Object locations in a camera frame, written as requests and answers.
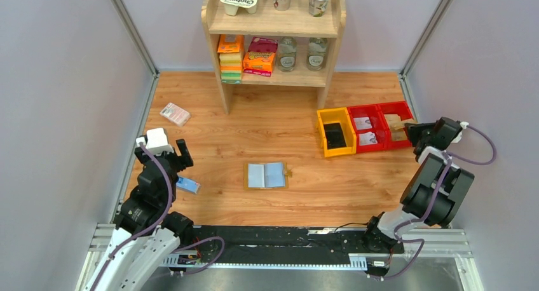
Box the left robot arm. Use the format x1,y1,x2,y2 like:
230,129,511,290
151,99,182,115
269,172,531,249
85,137,194,290

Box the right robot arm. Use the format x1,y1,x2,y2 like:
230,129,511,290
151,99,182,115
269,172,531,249
361,117,475,252

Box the white cards in bin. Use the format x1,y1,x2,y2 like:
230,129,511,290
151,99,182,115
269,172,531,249
353,117,378,146

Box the pink white card pack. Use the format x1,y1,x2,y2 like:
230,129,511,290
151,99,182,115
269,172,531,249
160,102,191,127

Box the right red plastic bin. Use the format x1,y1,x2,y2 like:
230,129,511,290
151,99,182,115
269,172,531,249
378,101,416,149

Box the blue small box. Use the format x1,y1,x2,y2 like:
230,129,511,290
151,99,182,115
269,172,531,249
176,177,200,194

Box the yellow plastic bin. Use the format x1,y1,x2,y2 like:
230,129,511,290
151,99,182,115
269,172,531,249
316,107,357,158

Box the black item in bin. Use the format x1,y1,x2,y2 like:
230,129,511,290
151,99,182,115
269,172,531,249
324,123,347,150

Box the stack of coloured sponges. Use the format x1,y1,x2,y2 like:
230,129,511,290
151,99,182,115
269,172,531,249
217,34,245,84

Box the orange pink snack box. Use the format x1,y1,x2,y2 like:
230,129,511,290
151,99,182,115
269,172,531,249
242,37,278,78

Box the right glass bottle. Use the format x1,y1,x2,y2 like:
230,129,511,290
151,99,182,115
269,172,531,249
306,37,328,71

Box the glass bottle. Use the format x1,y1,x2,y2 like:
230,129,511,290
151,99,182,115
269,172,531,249
277,37,297,72
306,37,328,71

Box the wooden shelf unit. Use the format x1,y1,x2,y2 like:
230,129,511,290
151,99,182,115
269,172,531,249
201,0,346,113

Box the left glass bottle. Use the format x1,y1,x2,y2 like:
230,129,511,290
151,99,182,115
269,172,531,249
277,37,297,72

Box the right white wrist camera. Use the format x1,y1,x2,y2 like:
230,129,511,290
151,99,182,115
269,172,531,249
451,121,469,144

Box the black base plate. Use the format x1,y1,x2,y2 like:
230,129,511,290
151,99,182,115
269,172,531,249
175,223,404,266

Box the aluminium rail frame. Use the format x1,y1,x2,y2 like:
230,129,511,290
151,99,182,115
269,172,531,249
78,224,484,290

